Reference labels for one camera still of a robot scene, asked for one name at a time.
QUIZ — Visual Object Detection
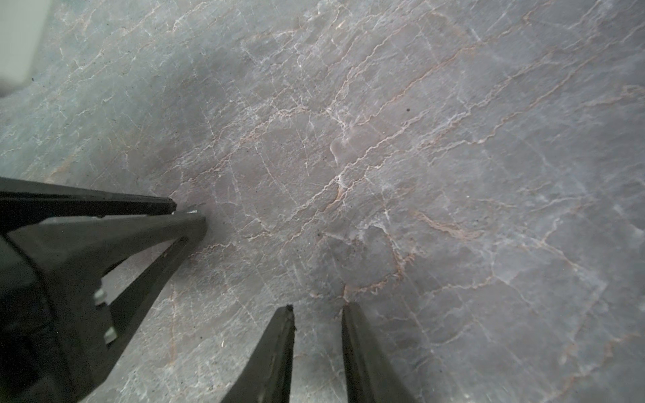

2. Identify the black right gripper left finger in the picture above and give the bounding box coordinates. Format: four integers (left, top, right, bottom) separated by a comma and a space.
223, 305, 296, 402

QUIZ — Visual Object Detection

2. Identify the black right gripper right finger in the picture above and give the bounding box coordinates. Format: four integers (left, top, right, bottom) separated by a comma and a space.
342, 302, 416, 402

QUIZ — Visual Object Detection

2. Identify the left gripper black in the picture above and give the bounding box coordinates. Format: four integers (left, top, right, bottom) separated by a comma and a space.
1, 177, 208, 402

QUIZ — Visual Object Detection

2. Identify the white plastic storage box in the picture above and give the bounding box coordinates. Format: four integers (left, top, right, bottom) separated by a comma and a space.
1, 0, 52, 97

